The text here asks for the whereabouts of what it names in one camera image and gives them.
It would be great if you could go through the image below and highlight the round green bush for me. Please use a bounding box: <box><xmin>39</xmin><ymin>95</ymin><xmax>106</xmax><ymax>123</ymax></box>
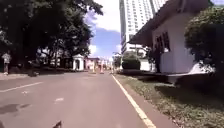
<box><xmin>121</xmin><ymin>53</ymin><xmax>142</xmax><ymax>71</ymax></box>

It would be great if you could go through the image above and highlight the small white booth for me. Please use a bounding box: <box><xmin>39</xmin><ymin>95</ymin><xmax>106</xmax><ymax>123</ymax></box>
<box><xmin>72</xmin><ymin>54</ymin><xmax>86</xmax><ymax>72</ymax></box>

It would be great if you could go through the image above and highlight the grey asphalt road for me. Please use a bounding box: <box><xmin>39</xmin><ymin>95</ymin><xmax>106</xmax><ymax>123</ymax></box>
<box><xmin>0</xmin><ymin>71</ymin><xmax>178</xmax><ymax>128</ymax></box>

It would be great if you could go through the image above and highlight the tall glass tower building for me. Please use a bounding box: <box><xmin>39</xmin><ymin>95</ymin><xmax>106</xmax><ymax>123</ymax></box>
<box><xmin>118</xmin><ymin>0</ymin><xmax>169</xmax><ymax>56</ymax></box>

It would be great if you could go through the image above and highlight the white house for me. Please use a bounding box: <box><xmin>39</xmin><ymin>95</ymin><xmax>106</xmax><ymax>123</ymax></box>
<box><xmin>128</xmin><ymin>0</ymin><xmax>224</xmax><ymax>76</ymax></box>

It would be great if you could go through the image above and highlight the grass verge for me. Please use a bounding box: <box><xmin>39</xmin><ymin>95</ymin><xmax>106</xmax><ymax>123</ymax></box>
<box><xmin>114</xmin><ymin>73</ymin><xmax>224</xmax><ymax>128</ymax></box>

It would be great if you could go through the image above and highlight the row of dark trees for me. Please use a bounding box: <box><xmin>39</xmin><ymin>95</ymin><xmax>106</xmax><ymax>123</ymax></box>
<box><xmin>0</xmin><ymin>0</ymin><xmax>104</xmax><ymax>69</ymax></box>

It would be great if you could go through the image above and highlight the robot's own part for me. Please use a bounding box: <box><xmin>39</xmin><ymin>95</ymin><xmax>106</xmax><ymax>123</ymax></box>
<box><xmin>52</xmin><ymin>120</ymin><xmax>63</xmax><ymax>128</ymax></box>

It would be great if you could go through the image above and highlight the dark low hedge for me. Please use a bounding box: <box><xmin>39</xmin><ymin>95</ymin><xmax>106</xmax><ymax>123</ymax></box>
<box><xmin>174</xmin><ymin>73</ymin><xmax>224</xmax><ymax>96</ymax></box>

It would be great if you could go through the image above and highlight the green leafy tree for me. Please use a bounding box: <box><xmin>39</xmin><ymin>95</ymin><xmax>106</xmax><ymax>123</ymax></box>
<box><xmin>184</xmin><ymin>6</ymin><xmax>224</xmax><ymax>73</ymax></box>

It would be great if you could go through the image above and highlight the person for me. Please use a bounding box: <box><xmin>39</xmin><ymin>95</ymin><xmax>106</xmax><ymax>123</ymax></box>
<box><xmin>1</xmin><ymin>51</ymin><xmax>13</xmax><ymax>76</ymax></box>

